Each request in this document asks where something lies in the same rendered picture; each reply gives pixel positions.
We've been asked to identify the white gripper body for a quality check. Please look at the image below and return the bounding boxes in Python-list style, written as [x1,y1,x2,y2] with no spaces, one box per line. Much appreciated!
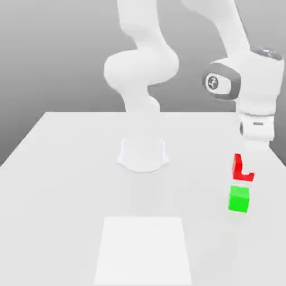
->
[239,115,275,144]

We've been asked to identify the small red cube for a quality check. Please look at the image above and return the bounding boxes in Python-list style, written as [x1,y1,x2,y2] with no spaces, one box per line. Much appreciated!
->
[232,153,255,182]

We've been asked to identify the small green cube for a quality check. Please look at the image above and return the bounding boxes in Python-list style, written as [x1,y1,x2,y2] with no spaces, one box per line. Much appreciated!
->
[228,185,250,214]

